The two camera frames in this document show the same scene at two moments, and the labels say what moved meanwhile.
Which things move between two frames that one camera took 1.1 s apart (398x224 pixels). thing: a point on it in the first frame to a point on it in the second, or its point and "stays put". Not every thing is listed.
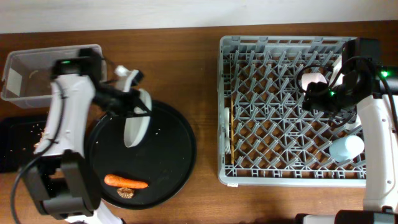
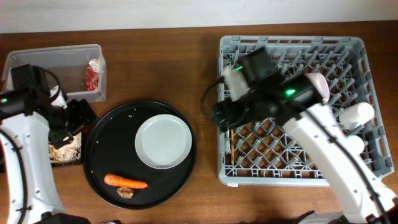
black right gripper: x=313 y=96 to x=238 y=117
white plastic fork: x=227 y=144 stays put
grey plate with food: x=135 y=128 to x=163 y=142
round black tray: x=165 y=159 stays put
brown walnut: x=126 y=193 stays put
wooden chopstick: x=232 y=132 stays put
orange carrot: x=118 y=181 stays put
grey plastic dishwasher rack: x=265 y=138 stays put
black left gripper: x=132 y=98 to x=86 y=116
